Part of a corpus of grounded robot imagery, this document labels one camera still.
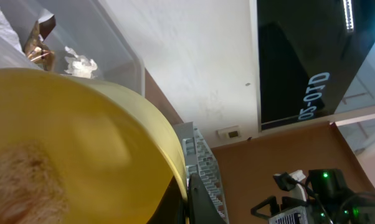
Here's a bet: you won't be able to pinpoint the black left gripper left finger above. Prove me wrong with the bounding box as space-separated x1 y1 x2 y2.
147 177 185 224

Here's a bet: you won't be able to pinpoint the clear plastic bin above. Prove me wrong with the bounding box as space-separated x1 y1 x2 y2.
0 0 145 95

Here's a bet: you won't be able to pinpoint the yellow bowl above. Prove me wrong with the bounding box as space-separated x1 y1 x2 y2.
0 68 188 223

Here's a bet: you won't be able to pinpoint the grey dishwasher rack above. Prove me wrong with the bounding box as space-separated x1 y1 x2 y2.
173 122 229 224

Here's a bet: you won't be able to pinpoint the gold snack wrapper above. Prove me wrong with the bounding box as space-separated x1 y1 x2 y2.
23 14 56 71

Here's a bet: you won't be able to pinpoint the white wall socket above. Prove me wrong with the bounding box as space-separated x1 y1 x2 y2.
217 126 241 139

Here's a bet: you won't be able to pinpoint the white napkin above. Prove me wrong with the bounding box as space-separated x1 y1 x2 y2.
0 8 22 53

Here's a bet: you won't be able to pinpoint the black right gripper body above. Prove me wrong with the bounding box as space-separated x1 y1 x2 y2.
250 169 375 224

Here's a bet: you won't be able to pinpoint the dark glass door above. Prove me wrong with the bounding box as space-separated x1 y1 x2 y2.
257 0 375 130

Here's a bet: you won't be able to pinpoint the food scraps in bowl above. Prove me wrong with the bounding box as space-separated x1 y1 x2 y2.
0 144 69 224

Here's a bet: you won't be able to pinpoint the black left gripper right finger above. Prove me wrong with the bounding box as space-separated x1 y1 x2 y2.
187 174 226 224

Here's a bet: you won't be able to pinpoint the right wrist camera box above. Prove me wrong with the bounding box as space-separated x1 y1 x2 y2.
273 170 307 202

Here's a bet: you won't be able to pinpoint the small white paper scrap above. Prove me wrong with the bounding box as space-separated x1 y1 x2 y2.
64 46 98 78

